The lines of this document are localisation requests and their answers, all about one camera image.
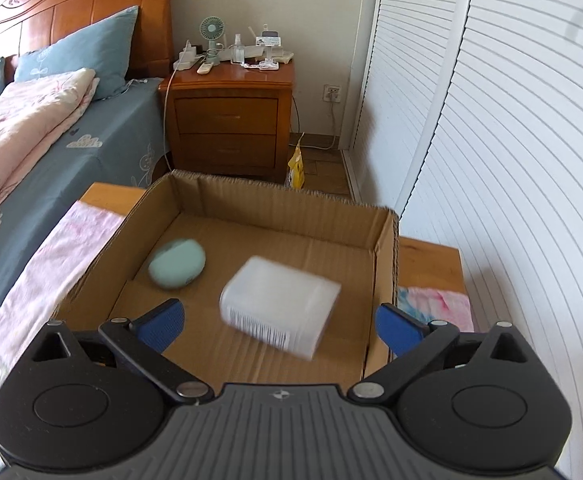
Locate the white louvered closet door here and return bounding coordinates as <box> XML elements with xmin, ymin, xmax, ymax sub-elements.
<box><xmin>348</xmin><ymin>0</ymin><xmax>583</xmax><ymax>479</ymax></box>

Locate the small green desk fan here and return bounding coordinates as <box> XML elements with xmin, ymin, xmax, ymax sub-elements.
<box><xmin>199</xmin><ymin>16</ymin><xmax>225</xmax><ymax>66</ymax></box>

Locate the brown cardboard box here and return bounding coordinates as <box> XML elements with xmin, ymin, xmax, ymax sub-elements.
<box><xmin>56</xmin><ymin>171</ymin><xmax>398</xmax><ymax>389</ymax></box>

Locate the white power strip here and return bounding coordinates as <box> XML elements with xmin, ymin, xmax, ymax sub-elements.
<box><xmin>173</xmin><ymin>40</ymin><xmax>203</xmax><ymax>72</ymax></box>

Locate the clear spray bottle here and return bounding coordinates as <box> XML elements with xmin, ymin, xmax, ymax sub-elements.
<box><xmin>232</xmin><ymin>32</ymin><xmax>246</xmax><ymax>66</ymax></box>

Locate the pink floral quilt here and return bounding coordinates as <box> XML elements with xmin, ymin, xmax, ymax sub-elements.
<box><xmin>0</xmin><ymin>68</ymin><xmax>99</xmax><ymax>203</ymax></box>

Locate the pink floral bedsheet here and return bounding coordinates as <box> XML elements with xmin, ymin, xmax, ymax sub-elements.
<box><xmin>0</xmin><ymin>202</ymin><xmax>123</xmax><ymax>470</ymax></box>

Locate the green oval soap case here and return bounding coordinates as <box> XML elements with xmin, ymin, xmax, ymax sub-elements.
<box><xmin>148</xmin><ymin>238</ymin><xmax>206</xmax><ymax>289</ymax></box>

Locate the white translucent plastic box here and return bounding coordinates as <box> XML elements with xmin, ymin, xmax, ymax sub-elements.
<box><xmin>220</xmin><ymin>256</ymin><xmax>341</xmax><ymax>361</ymax></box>

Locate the yellow bag on floor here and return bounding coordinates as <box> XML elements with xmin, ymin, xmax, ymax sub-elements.
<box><xmin>286</xmin><ymin>144</ymin><xmax>305</xmax><ymax>190</ymax></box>

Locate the wooden headboard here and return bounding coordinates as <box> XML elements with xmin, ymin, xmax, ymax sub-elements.
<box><xmin>0</xmin><ymin>0</ymin><xmax>175</xmax><ymax>80</ymax></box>

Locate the wooden nightstand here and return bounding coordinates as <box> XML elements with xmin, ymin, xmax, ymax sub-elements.
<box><xmin>158</xmin><ymin>63</ymin><xmax>295</xmax><ymax>183</ymax></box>

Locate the wall power outlet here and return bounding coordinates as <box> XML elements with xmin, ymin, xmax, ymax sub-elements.
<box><xmin>323</xmin><ymin>84</ymin><xmax>341</xmax><ymax>103</ymax></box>

